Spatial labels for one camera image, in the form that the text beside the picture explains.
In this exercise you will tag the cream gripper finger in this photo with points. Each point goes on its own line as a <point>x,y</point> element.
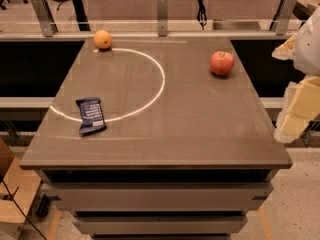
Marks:
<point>301,105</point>
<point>286,50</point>

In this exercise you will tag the red apple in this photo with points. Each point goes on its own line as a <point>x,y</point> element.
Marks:
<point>221,63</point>

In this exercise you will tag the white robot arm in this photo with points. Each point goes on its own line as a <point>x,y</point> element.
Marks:
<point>307,46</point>

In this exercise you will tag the grey drawer cabinet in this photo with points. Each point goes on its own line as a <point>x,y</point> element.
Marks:
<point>185,156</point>

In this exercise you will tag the orange fruit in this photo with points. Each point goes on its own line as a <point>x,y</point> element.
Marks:
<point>102,39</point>

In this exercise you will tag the blue snack bar wrapper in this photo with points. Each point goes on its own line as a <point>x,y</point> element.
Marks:
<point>91,115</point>

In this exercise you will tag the cardboard box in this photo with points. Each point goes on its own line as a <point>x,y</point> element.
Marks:
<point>18,189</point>

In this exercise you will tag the right metal railing bracket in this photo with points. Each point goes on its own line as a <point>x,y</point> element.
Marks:
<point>282,22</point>

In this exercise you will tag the metal railing bracket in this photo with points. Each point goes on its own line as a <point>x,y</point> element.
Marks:
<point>282,22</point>
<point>44,16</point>
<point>162,17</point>

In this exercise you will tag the middle metal railing bracket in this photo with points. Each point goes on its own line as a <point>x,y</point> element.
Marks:
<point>162,17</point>

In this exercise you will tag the left metal railing bracket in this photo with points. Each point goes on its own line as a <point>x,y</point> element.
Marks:
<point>44,16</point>

